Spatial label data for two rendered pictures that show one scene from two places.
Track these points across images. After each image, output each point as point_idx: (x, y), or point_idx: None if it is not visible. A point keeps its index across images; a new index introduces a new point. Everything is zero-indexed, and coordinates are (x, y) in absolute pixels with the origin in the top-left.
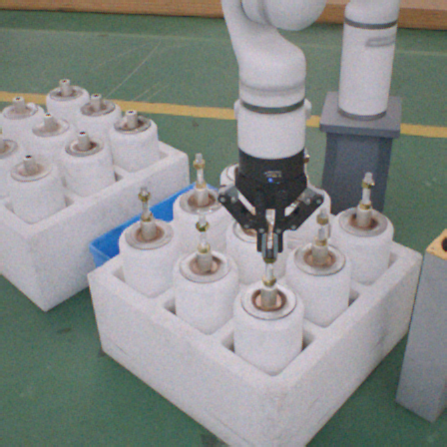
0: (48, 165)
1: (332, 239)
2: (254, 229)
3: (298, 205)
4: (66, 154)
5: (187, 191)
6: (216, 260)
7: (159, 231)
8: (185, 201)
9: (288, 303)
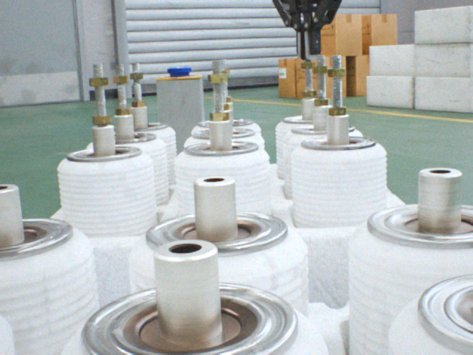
0: (379, 220)
1: (166, 148)
2: (321, 27)
3: (286, 9)
4: (291, 236)
5: (216, 151)
6: (307, 129)
7: (322, 144)
8: (240, 148)
9: (300, 117)
